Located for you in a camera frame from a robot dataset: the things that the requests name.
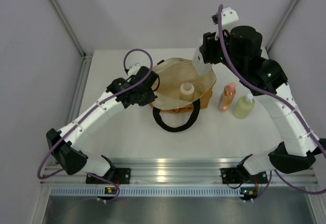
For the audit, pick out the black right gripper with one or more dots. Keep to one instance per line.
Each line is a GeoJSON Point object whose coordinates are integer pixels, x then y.
{"type": "Point", "coordinates": [209, 46]}

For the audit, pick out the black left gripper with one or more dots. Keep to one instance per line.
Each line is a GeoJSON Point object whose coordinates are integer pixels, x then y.
{"type": "Point", "coordinates": [151, 97]}

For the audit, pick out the tan canvas tote bag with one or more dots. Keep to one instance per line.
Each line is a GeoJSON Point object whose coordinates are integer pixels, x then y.
{"type": "Point", "coordinates": [172, 73]}

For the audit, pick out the orange bottle pink cap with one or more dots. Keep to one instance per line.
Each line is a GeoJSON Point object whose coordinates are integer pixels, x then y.
{"type": "Point", "coordinates": [227, 96]}

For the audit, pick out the green pump bottle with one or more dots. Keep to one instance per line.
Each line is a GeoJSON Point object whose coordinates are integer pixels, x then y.
{"type": "Point", "coordinates": [244, 106]}

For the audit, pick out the white bottle black cap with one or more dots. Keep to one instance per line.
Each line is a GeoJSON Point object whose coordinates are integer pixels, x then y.
{"type": "Point", "coordinates": [198, 61]}

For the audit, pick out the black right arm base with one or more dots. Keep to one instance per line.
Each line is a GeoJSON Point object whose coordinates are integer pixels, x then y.
{"type": "Point", "coordinates": [233, 175]}

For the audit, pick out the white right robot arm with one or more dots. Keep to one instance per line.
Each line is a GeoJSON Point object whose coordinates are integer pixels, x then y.
{"type": "Point", "coordinates": [268, 83]}

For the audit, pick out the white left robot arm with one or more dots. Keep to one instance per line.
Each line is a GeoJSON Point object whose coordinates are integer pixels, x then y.
{"type": "Point", "coordinates": [67, 144]}

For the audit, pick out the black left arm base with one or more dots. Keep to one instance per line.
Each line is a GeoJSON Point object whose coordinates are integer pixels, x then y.
{"type": "Point", "coordinates": [117, 176]}

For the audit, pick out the cream cylindrical bottle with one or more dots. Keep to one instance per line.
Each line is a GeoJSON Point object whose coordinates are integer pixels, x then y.
{"type": "Point", "coordinates": [187, 91]}

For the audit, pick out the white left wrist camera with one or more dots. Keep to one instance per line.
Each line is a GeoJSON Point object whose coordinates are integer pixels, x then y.
{"type": "Point", "coordinates": [133, 69]}

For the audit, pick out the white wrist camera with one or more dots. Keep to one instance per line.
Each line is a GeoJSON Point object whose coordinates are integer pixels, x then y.
{"type": "Point", "coordinates": [133, 69]}
{"type": "Point", "coordinates": [229, 20]}

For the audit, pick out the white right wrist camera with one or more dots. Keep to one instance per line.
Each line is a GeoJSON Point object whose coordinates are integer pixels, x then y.
{"type": "Point", "coordinates": [229, 20]}

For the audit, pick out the aluminium frame rail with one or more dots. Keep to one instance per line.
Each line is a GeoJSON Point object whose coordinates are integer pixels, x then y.
{"type": "Point", "coordinates": [159, 172]}

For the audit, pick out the perforated cable duct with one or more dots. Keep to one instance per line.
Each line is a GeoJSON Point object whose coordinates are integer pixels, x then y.
{"type": "Point", "coordinates": [102, 191]}

